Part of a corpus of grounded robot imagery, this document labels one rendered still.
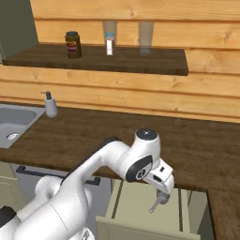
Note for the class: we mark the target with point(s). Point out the cream open drawer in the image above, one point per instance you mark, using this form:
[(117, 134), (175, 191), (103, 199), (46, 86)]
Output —
[(137, 206)]

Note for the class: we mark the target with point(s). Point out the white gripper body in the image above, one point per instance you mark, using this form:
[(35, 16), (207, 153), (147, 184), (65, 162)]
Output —
[(165, 185)]

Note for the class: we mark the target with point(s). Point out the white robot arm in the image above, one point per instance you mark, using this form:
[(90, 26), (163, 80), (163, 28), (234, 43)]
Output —
[(93, 175)]

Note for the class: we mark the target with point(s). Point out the grey soap dispenser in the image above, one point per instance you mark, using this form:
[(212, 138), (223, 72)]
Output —
[(51, 107)]

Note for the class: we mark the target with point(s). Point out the spice shaker with blue lid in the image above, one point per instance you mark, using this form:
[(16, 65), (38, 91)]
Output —
[(109, 44)]

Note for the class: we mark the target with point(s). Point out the dark wooden shelf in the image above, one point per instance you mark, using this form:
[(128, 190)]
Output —
[(125, 61)]

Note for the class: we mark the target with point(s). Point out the grey dishwasher front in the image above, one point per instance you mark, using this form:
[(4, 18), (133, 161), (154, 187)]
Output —
[(29, 181)]

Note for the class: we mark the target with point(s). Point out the grey metal sink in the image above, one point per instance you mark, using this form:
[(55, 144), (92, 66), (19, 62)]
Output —
[(15, 122)]

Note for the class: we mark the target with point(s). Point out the cream cupboard front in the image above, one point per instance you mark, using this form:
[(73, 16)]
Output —
[(7, 187)]

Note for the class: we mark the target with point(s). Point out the dark brown labelled jar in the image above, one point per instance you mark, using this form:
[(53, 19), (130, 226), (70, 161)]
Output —
[(73, 44)]

